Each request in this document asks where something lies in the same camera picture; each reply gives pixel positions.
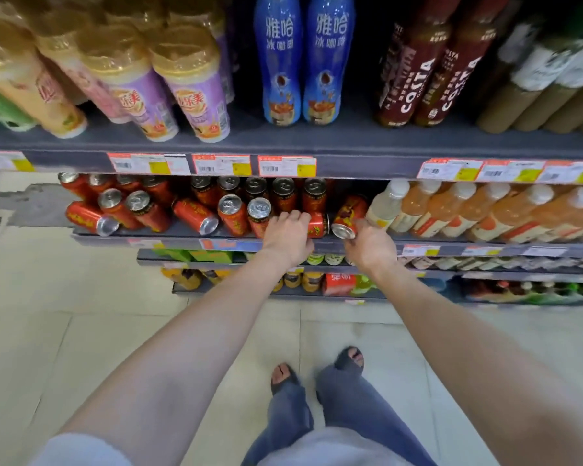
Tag row of lidded tea cups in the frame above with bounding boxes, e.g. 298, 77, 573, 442
0, 0, 237, 144

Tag red snack packet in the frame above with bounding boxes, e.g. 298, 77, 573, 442
322, 272, 358, 297

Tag group of red cans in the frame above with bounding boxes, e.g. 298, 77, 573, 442
58, 172, 370, 239

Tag person's left hand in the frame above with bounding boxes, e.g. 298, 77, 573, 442
261, 210, 315, 270

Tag brown coffee bottle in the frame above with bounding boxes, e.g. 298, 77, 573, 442
413, 0, 512, 128
374, 0, 456, 129

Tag person's left forearm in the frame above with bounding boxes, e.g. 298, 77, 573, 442
61, 250, 321, 466

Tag beige white-label tea bottle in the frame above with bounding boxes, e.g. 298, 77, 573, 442
544, 82, 583, 135
476, 19, 583, 135
512, 39, 583, 133

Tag row of small pale bottles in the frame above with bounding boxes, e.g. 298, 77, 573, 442
397, 256, 583, 272

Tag red drink can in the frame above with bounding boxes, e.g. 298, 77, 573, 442
307, 212, 330, 239
331, 194, 369, 240

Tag black open-toe shoe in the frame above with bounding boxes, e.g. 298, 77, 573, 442
334, 346, 365, 372
270, 363, 300, 396

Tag green drink cartons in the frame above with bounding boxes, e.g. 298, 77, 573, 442
152, 248, 244, 265

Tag black open-toe right shoe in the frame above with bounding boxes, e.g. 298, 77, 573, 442
334, 346, 365, 372

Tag green snack packet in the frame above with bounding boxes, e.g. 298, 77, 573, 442
352, 275, 379, 296

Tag grey shelf board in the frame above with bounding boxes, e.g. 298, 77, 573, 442
136, 249, 583, 283
172, 280, 583, 307
0, 98, 583, 184
71, 222, 583, 259

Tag row of orange juice bottles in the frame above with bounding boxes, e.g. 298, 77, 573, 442
389, 179, 583, 244

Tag row of mixed colourful bottles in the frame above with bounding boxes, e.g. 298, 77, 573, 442
463, 279, 583, 305

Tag row of shelf price tags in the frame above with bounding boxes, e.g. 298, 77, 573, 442
126, 238, 569, 259
0, 150, 583, 186

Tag blue coffee drink bottle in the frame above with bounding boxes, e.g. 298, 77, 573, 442
253, 0, 305, 127
303, 0, 357, 126

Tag person's right hand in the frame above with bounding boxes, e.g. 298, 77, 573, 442
344, 219, 399, 277

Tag person's right forearm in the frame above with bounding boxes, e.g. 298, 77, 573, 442
364, 264, 583, 466

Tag white shirt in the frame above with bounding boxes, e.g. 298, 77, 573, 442
29, 426, 415, 466

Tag black open-toe left shoe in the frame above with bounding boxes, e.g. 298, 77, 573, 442
270, 363, 300, 396

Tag row of yellow drink cans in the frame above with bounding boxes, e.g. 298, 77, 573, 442
161, 268, 325, 294

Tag pale yellow drink bottle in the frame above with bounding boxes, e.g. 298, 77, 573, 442
366, 179, 412, 232

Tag blue jeans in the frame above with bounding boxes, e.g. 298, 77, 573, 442
241, 364, 438, 466

